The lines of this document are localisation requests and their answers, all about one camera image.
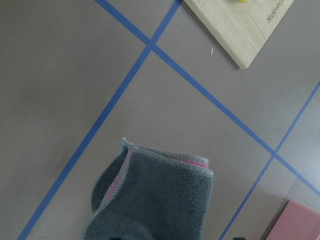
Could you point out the grey microfibre cloth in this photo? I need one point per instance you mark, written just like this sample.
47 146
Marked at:
148 194

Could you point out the wooden cutting board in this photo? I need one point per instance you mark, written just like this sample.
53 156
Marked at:
241 28

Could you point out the pink plastic bin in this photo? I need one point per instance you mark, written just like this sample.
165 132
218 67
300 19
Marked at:
296 220

